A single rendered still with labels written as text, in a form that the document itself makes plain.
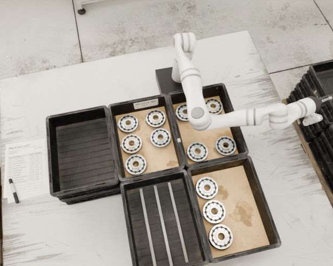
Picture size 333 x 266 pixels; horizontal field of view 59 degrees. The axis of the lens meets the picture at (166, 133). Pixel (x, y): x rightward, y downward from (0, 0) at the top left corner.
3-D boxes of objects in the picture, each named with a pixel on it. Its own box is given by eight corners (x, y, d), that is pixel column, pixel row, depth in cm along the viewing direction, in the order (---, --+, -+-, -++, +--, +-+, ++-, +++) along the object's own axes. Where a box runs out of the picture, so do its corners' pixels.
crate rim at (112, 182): (47, 118, 143) (45, 116, 141) (108, 106, 146) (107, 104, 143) (51, 198, 127) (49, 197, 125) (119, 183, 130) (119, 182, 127)
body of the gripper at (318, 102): (311, 95, 119) (326, 89, 123) (295, 102, 127) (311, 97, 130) (318, 112, 118) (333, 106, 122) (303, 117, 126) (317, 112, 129)
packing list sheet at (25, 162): (2, 145, 159) (1, 145, 159) (45, 135, 162) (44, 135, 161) (3, 204, 146) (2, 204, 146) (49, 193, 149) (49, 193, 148)
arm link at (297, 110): (305, 123, 120) (306, 102, 116) (278, 133, 114) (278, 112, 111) (292, 119, 126) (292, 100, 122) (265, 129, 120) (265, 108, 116)
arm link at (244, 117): (253, 132, 121) (253, 124, 114) (191, 133, 129) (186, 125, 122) (253, 112, 125) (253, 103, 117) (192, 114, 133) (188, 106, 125)
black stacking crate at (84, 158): (54, 126, 152) (46, 116, 141) (110, 115, 154) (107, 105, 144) (59, 201, 136) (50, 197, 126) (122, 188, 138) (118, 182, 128)
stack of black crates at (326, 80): (284, 99, 235) (308, 64, 194) (318, 91, 238) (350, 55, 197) (305, 143, 219) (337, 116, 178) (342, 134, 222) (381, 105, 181)
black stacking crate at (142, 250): (123, 189, 138) (119, 182, 128) (184, 176, 141) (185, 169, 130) (138, 280, 122) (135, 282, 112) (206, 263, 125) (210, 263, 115)
